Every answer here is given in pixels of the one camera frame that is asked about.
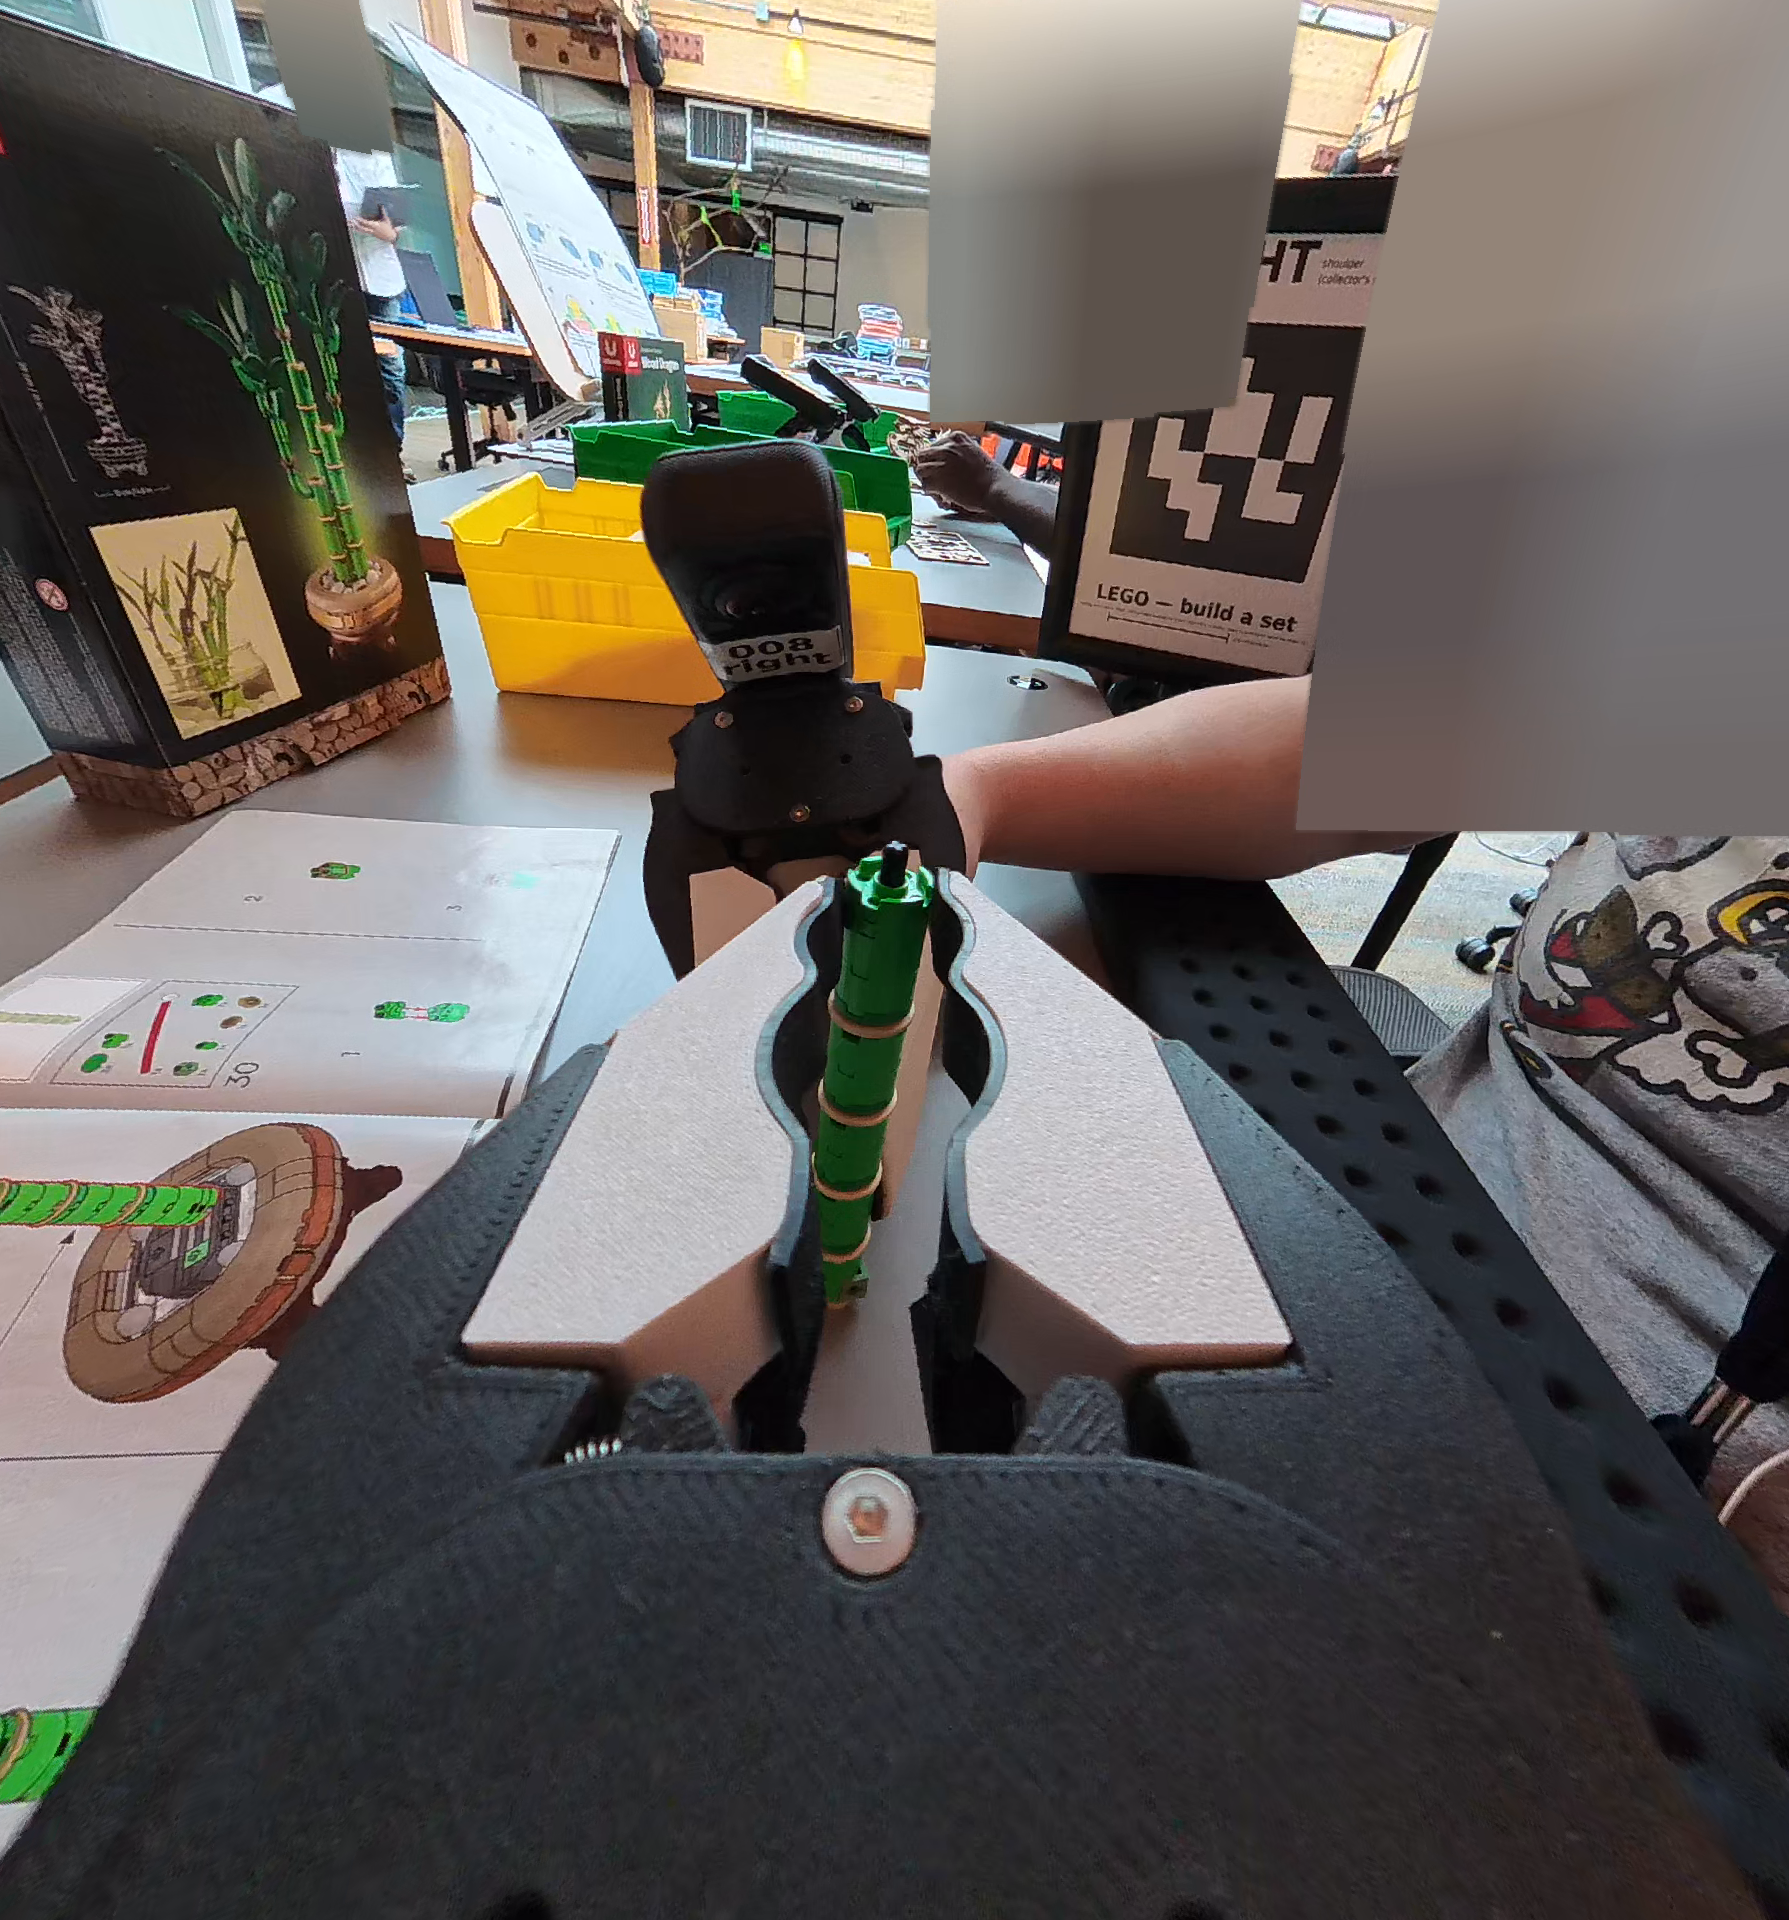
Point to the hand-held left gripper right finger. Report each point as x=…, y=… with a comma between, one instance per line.
x=1119, y=1199

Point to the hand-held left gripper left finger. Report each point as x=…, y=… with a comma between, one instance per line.
x=624, y=1199

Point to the green brick bamboo stalk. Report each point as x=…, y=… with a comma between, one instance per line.
x=866, y=1051

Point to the person's right forearm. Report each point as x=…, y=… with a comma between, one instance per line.
x=1134, y=780

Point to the grey desk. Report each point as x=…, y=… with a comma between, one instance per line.
x=563, y=765

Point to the black perforated desk pad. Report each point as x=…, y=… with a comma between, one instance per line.
x=1435, y=1231

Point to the person's right hand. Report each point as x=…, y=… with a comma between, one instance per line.
x=735, y=907

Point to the yellow plastic bin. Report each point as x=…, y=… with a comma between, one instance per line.
x=563, y=600

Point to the green plastic bin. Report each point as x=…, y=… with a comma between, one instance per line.
x=624, y=449

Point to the small dark box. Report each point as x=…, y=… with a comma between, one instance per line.
x=641, y=383

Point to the open instruction booklet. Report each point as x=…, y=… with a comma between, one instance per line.
x=310, y=929

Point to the office chair base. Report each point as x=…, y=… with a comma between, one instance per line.
x=1494, y=929

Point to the framed marker sign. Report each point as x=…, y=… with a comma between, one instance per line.
x=1207, y=509

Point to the background wooden table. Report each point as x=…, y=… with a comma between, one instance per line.
x=444, y=354

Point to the white instruction board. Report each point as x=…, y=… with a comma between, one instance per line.
x=549, y=225

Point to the dark bamboo set box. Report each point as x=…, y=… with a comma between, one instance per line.
x=190, y=422

